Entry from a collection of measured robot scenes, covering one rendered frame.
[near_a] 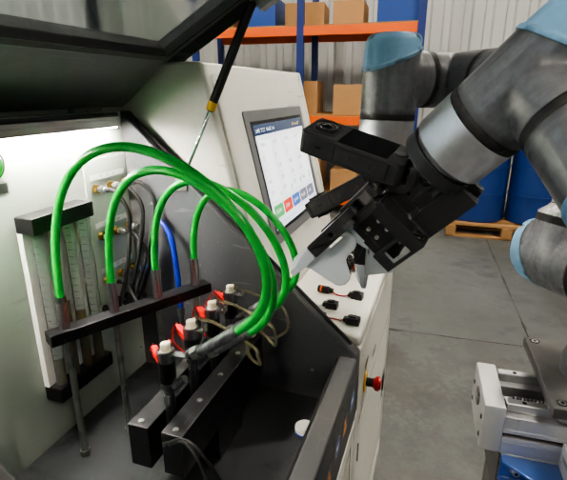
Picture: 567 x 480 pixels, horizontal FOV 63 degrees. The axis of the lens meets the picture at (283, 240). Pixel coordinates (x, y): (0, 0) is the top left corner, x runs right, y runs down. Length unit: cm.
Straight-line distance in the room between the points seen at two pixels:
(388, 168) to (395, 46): 23
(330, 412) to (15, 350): 56
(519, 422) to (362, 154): 59
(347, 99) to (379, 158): 542
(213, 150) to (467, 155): 70
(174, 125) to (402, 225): 71
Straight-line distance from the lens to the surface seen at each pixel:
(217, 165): 103
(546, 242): 92
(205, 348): 73
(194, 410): 84
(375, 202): 46
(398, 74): 65
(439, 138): 42
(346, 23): 580
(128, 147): 69
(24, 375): 98
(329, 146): 47
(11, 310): 92
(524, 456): 95
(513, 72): 40
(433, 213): 46
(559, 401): 86
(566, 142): 36
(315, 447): 81
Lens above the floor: 149
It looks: 18 degrees down
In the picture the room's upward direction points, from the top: straight up
